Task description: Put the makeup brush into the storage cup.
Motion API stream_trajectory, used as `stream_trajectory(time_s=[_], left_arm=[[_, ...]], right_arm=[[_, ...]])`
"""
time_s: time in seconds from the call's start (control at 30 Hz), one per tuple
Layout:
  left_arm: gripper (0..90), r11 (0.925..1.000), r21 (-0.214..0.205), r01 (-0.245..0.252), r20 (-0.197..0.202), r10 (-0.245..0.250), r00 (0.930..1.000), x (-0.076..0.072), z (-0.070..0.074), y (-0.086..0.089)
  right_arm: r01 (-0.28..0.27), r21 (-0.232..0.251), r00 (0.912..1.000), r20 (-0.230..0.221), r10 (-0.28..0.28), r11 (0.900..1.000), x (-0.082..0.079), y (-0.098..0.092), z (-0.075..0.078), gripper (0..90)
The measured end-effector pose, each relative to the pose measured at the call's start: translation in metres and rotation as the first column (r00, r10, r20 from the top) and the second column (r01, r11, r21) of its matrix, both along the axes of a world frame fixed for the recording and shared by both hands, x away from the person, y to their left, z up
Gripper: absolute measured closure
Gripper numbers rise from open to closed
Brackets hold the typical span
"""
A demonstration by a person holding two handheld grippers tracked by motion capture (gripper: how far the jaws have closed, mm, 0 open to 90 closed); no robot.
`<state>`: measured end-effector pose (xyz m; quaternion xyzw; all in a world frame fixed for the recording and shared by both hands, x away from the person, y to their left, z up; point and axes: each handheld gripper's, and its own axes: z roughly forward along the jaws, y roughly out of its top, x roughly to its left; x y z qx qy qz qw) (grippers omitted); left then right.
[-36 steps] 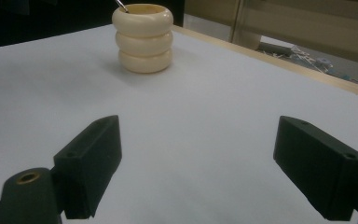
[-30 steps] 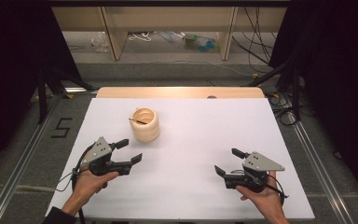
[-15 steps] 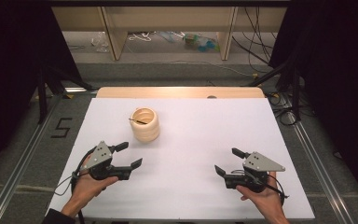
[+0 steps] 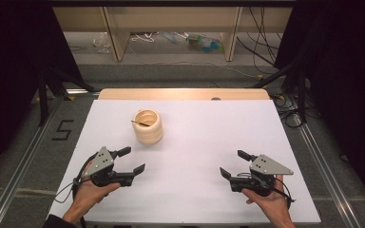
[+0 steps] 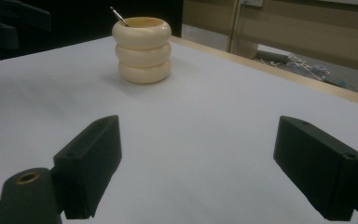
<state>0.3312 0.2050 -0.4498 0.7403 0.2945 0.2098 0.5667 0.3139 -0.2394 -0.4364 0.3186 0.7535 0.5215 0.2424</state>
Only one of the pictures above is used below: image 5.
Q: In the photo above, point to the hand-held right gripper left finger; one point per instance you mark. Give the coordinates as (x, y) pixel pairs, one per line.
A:
(88, 165)

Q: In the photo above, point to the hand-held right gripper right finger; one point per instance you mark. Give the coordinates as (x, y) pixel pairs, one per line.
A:
(320, 166)

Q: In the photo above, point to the thin black pen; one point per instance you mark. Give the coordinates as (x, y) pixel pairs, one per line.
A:
(119, 17)

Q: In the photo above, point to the cream ribbed pen holder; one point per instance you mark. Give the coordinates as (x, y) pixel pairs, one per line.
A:
(143, 51)

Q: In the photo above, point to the white table cover sheet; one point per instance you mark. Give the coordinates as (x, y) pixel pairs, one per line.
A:
(180, 118)

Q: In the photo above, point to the wooden table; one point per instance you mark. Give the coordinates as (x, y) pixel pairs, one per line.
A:
(276, 73)

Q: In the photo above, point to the light wooden shelf unit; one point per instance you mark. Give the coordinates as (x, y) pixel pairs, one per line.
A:
(292, 28)

